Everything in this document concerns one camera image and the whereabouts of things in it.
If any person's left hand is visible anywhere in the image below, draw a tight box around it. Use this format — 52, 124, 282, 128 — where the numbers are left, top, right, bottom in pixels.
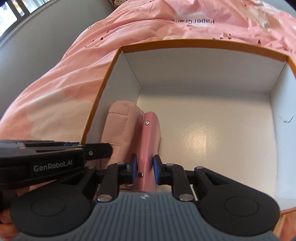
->
0, 181, 52, 240

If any orange white cardboard box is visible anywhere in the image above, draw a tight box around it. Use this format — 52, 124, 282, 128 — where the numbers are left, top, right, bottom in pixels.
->
81, 39, 295, 213

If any pink printed bed quilt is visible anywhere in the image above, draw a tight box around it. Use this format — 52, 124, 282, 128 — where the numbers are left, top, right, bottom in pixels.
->
1, 1, 295, 240

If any pink pouch bag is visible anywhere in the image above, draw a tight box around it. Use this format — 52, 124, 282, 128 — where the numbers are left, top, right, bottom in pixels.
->
97, 100, 161, 192

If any window with dark frame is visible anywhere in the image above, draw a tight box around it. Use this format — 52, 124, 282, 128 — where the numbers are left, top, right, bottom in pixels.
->
0, 0, 50, 41

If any hanging plush toy organizer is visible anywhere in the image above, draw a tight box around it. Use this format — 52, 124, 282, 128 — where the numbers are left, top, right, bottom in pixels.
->
109, 0, 126, 9

